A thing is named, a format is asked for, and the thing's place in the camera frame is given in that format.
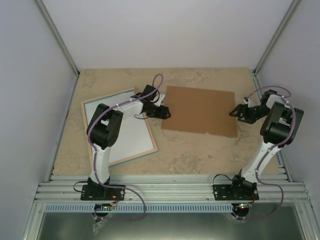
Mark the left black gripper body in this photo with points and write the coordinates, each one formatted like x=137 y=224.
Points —
x=154 y=113

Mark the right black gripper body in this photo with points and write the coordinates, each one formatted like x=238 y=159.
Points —
x=252 y=115

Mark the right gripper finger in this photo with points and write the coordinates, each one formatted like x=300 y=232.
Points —
x=238 y=111
x=244 y=119

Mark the brown cardboard backing board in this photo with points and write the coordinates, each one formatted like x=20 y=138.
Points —
x=203 y=111

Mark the wooden teal picture frame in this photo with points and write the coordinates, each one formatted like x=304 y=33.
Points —
x=150 y=140

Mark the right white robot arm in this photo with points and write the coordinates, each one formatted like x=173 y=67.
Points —
x=280 y=126

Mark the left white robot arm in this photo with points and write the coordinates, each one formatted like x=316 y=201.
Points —
x=103 y=131

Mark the right circuit board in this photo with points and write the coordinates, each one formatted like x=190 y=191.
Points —
x=243 y=205

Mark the circuit board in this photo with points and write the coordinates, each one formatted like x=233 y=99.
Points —
x=105 y=207
x=243 y=205

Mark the left circuit board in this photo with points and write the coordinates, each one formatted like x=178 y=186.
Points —
x=105 y=207

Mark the clear plastic bag scrap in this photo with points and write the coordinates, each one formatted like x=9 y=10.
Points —
x=98 y=225

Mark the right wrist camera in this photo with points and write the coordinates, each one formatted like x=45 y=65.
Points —
x=249 y=102

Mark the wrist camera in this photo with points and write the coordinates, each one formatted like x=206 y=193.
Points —
x=161 y=98
x=249 y=102

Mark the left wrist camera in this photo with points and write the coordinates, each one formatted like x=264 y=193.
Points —
x=161 y=98

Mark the aluminium rail beam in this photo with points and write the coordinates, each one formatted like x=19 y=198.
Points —
x=189 y=188

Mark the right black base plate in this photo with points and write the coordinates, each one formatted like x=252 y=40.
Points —
x=229 y=192

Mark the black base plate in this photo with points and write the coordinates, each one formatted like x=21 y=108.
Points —
x=229 y=192
x=100 y=193

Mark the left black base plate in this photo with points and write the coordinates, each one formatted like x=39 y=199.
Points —
x=100 y=193

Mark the right aluminium corner post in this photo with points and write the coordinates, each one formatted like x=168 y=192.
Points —
x=276 y=36

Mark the aluminium corner post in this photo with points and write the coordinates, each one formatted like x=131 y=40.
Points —
x=56 y=34
x=276 y=36

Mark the grey slotted cable duct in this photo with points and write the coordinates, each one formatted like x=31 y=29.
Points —
x=140 y=208

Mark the left aluminium corner post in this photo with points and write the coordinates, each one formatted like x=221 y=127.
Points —
x=56 y=34

